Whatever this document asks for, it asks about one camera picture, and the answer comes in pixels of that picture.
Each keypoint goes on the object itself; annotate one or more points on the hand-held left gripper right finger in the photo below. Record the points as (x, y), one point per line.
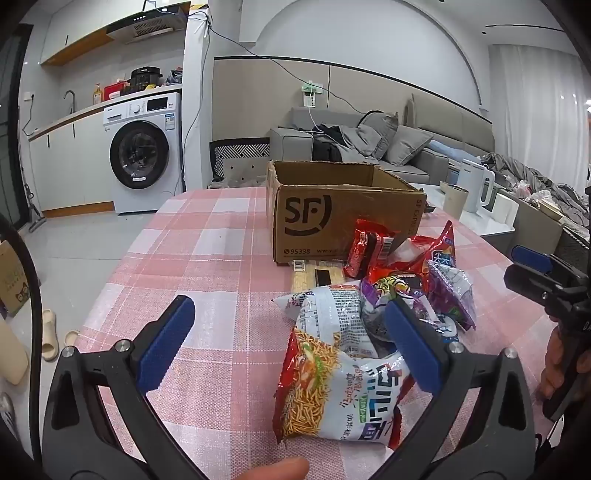
(411, 350)

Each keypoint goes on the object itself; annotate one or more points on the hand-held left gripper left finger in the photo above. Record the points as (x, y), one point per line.
(166, 344)

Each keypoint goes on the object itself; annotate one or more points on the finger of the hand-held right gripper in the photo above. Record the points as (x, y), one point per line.
(531, 258)
(531, 284)

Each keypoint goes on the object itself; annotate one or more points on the red white noodle snack packet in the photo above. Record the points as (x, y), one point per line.
(332, 392)

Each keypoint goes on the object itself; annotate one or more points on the white printed snack packet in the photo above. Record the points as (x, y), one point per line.
(328, 314)

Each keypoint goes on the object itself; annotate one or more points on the large red snack packet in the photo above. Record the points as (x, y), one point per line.
(434, 249)

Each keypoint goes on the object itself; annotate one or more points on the red white candy packet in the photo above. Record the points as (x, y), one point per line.
(404, 251)

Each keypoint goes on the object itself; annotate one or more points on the small red snack packet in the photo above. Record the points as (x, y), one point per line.
(364, 249)

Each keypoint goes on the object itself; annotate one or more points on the yellow cracker packet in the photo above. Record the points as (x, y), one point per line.
(304, 279)

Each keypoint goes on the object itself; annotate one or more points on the brown cardboard box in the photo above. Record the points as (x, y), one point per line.
(323, 217)

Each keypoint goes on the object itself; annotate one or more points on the person's right hand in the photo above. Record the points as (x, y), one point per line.
(549, 369)

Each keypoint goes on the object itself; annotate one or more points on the person's left hand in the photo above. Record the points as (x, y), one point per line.
(277, 470)

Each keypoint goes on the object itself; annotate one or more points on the white coffee table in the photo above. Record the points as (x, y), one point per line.
(489, 226)

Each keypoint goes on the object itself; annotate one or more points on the white paper roll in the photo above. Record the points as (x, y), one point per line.
(505, 207)

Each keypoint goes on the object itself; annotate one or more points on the grey blanket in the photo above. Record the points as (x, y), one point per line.
(531, 177)

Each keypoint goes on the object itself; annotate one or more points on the beige cup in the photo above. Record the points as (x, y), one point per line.
(457, 203)

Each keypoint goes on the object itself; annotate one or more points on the white kettle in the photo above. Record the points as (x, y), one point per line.
(473, 184)

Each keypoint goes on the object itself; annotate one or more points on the pink plaid tablecloth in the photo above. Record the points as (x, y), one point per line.
(207, 258)

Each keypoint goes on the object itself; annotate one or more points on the beige slipper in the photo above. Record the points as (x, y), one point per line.
(50, 337)
(70, 338)

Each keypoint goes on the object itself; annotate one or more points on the white curtain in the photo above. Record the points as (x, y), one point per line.
(540, 101)

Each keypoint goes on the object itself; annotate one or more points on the cardboard box with cat print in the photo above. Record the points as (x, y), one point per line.
(14, 281)

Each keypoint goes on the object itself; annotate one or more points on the grey pillow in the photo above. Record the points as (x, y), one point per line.
(381, 129)
(408, 145)

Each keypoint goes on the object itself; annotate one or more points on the white shoe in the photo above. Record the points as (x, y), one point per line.
(8, 415)

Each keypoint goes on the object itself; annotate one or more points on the grey floor cloth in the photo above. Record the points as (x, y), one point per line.
(235, 183)

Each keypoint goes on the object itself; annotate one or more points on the grey mop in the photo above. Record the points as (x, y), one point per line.
(34, 217)

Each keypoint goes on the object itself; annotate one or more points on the grey jacket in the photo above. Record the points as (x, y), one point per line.
(360, 143)

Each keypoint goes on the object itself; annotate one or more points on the white kitchen counter cabinet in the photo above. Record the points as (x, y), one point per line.
(69, 161)

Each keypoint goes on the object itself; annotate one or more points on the black clothing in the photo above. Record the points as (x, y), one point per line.
(325, 147)

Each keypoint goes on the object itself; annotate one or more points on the white washing machine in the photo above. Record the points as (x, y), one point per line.
(138, 110)

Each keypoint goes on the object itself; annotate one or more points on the grey sofa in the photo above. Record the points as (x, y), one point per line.
(291, 143)

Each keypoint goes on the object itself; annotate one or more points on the dark glass door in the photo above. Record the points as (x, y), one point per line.
(11, 138)

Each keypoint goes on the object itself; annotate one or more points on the red box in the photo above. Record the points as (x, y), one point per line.
(115, 91)

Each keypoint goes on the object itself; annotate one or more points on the yellow bottle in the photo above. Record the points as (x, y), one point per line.
(97, 94)

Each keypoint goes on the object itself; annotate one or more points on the metal faucet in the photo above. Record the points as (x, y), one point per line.
(71, 97)

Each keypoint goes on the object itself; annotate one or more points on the black pressure cooker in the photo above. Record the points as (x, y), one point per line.
(145, 79)

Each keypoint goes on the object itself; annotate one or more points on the dark bag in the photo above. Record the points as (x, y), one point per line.
(174, 77)

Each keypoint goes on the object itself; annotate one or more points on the green white power strip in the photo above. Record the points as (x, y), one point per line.
(310, 92)

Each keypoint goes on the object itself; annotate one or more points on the range hood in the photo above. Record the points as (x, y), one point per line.
(147, 25)

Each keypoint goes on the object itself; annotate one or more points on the white wall cabinet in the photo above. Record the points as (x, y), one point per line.
(92, 27)

